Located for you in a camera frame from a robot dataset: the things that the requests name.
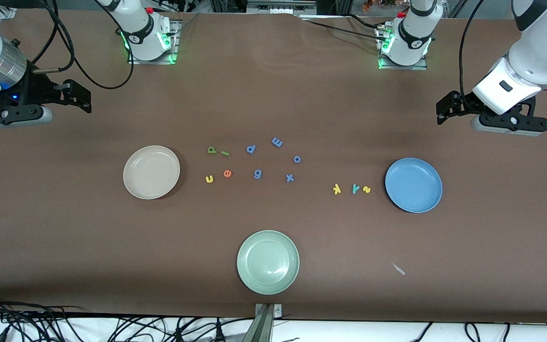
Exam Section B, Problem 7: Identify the blue plate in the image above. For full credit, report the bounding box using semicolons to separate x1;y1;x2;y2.
385;157;443;213

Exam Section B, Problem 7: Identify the beige brown plate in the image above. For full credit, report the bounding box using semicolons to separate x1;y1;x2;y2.
123;145;181;200

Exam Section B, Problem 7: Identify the brown table cover mat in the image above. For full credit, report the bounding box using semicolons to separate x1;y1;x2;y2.
0;9;547;323

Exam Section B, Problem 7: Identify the pale green plate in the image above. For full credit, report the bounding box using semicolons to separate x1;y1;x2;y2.
236;230;300;295

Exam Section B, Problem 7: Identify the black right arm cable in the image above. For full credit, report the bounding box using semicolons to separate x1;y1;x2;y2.
29;0;135;91

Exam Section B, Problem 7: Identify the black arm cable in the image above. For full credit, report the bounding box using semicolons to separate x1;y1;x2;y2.
459;0;485;103
29;0;135;91

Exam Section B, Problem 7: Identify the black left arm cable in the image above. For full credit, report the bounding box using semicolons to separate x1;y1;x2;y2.
459;0;485;103

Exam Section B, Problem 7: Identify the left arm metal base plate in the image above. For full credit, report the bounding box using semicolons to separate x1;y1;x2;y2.
377;24;429;71

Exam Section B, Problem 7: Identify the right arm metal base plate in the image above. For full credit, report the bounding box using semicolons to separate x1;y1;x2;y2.
128;19;179;65

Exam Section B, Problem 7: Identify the black base cable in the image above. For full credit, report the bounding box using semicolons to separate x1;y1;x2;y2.
301;14;388;41

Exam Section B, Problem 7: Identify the silver metal frame rail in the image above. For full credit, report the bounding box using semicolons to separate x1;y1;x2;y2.
246;0;318;15

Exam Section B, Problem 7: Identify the metal table edge bracket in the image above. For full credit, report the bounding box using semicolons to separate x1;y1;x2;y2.
243;303;283;342

